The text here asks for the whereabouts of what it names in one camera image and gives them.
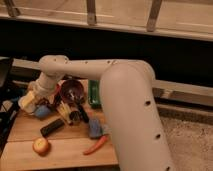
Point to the white plastic cup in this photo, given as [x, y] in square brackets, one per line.
[30, 109]

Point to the black rectangular block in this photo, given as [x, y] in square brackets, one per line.
[51, 127]

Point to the purple bowl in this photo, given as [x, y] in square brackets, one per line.
[72, 91]

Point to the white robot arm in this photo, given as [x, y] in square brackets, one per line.
[127, 101]

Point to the light blue cloth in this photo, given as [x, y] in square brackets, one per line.
[105, 129]

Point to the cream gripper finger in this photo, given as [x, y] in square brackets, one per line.
[28, 99]
[50, 98]

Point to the black handled metal scoop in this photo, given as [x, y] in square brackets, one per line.
[79, 114]

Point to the green plastic tray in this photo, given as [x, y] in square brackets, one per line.
[93, 94]

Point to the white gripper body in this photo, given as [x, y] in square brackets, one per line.
[45, 85]

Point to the red yellow apple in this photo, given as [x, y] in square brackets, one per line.
[41, 146]

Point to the blue plastic cup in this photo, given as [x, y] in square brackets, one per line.
[42, 112]

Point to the blue sponge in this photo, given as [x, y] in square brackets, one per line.
[95, 129]

